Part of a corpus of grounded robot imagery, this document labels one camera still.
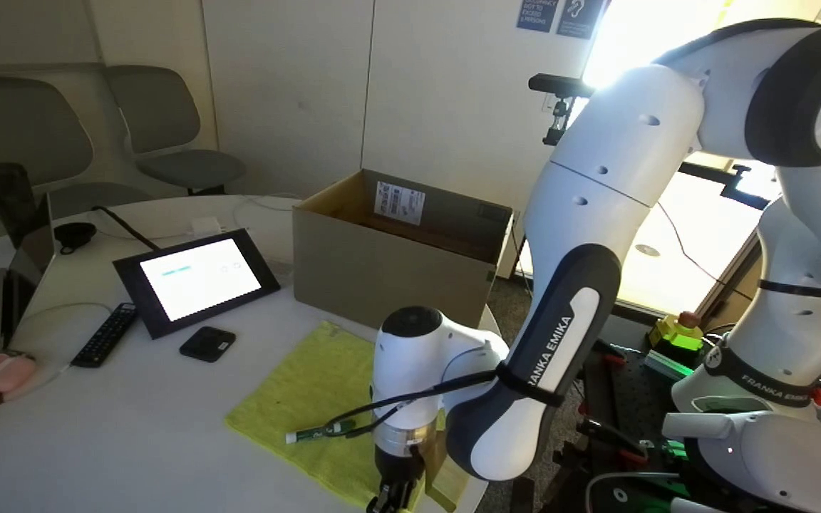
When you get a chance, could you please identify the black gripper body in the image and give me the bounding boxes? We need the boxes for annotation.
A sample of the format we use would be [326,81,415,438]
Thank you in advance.
[372,446,429,497]

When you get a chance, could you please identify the yellow-green cloth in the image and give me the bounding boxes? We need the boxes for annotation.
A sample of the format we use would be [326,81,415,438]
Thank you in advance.
[222,323,477,513]

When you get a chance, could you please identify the brown cardboard box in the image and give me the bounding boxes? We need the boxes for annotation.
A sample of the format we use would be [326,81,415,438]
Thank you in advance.
[292,165,516,337]

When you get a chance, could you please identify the black equipment stand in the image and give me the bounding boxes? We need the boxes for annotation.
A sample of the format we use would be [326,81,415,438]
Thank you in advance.
[540,323,720,513]

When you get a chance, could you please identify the small black phone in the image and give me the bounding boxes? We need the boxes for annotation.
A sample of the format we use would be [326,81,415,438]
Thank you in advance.
[176,324,239,366]

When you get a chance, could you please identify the black framed tablet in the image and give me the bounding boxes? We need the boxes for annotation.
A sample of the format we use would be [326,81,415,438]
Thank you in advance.
[111,226,283,343]

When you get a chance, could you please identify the green yellow object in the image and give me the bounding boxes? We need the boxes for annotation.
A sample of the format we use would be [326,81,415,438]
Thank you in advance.
[651,313,711,357]

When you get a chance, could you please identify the black remote control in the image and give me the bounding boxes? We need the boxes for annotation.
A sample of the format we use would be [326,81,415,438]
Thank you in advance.
[70,299,141,371]

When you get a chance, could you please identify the bright white board panel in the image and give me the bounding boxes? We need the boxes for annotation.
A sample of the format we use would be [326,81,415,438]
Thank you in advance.
[514,152,788,323]

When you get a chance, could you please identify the black round puck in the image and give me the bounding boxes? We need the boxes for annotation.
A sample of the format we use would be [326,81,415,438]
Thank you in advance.
[52,219,100,256]

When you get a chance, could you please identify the small grey chair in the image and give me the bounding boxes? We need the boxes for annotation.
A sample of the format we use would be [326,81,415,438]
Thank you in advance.
[105,62,252,196]

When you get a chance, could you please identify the black clamp bar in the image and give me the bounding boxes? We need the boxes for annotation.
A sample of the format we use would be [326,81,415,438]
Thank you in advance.
[680,156,768,209]

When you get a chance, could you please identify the black tumbler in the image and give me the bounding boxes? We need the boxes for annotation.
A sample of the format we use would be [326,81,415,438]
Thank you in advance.
[0,159,43,252]

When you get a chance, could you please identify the large grey chair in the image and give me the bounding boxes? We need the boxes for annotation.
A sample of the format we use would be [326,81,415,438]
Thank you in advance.
[0,74,164,260]

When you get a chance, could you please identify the thin cable on panel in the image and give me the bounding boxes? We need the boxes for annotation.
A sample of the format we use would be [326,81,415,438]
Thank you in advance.
[655,200,711,280]

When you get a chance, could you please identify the black camera on pole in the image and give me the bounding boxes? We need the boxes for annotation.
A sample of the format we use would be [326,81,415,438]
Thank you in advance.
[529,71,597,152]

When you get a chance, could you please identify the blue wall sign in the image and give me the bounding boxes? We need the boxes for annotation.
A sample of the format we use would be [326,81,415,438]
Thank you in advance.
[553,0,613,39]
[514,0,563,35]

